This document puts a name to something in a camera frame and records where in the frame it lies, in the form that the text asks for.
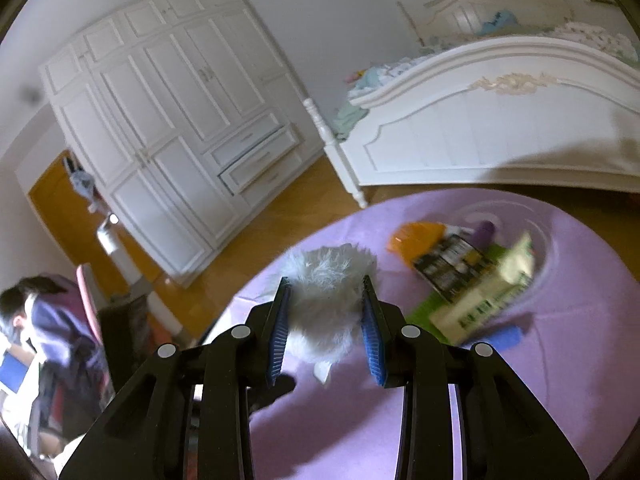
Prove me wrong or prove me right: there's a white ornate bed frame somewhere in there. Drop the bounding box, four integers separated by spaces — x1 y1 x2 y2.
305 0 639 205

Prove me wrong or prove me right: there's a pink office chair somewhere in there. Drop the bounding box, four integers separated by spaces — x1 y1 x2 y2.
76 263 151 391

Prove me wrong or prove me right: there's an orange snack bag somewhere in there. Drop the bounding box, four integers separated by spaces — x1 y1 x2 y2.
387 221 446 268

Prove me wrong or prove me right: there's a white fluffy plush ball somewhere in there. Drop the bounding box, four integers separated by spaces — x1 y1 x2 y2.
281 244 378 385

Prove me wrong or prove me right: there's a black yellow snack packet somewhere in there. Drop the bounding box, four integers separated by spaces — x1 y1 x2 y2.
412 234 494 304

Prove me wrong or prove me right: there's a blue tube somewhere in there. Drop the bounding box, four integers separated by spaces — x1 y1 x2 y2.
480 325 523 352

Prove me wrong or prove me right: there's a clear round glass plate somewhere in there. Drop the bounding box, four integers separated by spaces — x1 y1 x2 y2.
449 199 557 286

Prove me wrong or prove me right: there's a white grey standing pole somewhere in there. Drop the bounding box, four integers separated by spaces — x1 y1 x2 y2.
96 212 183 341

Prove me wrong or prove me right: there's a green drink carton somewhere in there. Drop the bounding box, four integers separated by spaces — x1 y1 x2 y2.
427 231 536 344

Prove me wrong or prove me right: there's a white panelled wardrobe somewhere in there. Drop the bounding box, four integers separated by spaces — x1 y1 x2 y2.
39 0 322 285

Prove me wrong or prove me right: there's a seated person purple shirt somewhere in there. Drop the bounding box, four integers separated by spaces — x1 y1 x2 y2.
1 274 108 443

